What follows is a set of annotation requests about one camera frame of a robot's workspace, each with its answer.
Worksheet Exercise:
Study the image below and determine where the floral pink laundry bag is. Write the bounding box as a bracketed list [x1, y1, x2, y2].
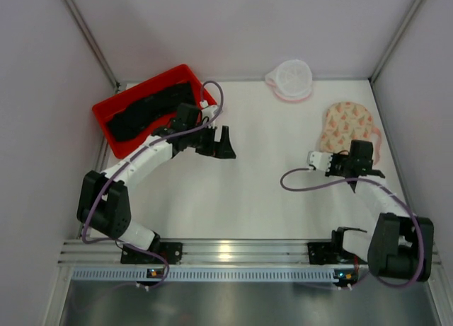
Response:
[319, 101, 382, 165]

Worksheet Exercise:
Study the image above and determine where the white mesh laundry bag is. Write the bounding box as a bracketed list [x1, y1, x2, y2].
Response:
[265, 59, 313, 103]

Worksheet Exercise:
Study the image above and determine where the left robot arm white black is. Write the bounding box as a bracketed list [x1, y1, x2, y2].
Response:
[76, 104, 236, 251]

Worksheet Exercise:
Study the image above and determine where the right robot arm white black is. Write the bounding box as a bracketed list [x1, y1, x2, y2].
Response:
[326, 140, 434, 287]

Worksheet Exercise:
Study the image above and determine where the black bra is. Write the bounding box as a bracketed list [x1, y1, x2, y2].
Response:
[107, 82, 195, 142]

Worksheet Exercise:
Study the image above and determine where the red plastic bin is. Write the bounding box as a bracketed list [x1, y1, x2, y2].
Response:
[93, 64, 216, 159]

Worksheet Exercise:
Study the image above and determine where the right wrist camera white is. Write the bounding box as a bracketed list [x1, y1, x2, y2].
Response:
[306, 151, 333, 172]

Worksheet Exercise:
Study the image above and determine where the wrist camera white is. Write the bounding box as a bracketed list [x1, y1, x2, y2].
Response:
[200, 100, 219, 120]
[306, 151, 333, 172]

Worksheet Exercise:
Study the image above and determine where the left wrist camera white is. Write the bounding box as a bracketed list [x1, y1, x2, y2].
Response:
[200, 100, 219, 120]

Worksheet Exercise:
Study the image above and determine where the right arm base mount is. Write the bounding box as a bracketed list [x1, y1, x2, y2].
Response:
[307, 241, 355, 265]

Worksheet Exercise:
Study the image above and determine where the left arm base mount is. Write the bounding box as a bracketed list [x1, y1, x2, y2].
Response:
[120, 241, 183, 264]

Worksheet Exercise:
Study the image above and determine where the slotted cable duct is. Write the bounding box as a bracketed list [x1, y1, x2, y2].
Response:
[71, 267, 357, 283]

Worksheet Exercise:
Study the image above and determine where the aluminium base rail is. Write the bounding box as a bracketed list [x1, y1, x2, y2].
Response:
[57, 239, 367, 269]

